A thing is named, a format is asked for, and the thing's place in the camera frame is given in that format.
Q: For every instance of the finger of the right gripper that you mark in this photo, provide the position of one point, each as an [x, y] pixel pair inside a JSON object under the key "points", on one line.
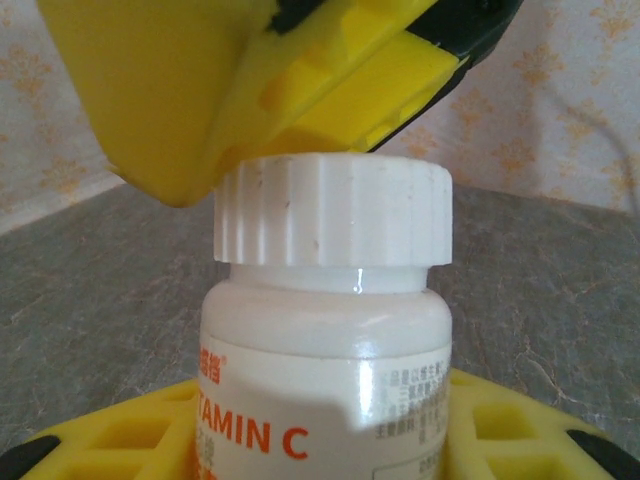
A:
{"points": [[150, 90], [350, 95]]}

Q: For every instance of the white vitamin C pill bottle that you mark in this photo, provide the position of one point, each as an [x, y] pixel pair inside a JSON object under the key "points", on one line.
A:
{"points": [[320, 375]]}

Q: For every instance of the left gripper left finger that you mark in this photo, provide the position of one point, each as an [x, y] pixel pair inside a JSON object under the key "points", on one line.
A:
{"points": [[100, 445]]}

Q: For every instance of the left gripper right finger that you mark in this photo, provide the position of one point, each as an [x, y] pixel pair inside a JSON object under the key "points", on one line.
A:
{"points": [[525, 440]]}

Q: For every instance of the white ribbed bottle cap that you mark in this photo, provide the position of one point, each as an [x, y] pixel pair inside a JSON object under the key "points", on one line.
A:
{"points": [[330, 210]]}

